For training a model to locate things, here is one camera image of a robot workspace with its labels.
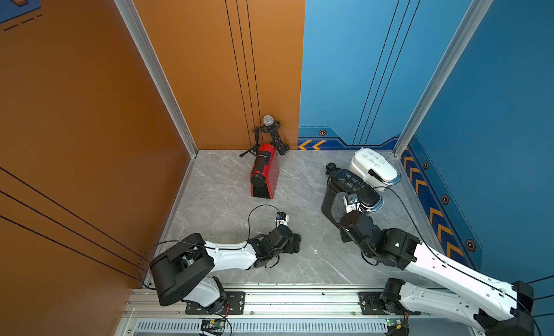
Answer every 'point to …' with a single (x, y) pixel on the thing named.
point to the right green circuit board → (394, 322)
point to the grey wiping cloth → (338, 208)
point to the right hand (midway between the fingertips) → (343, 219)
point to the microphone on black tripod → (272, 126)
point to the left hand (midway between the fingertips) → (296, 235)
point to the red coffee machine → (265, 172)
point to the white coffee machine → (379, 171)
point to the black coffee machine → (341, 181)
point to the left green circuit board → (214, 323)
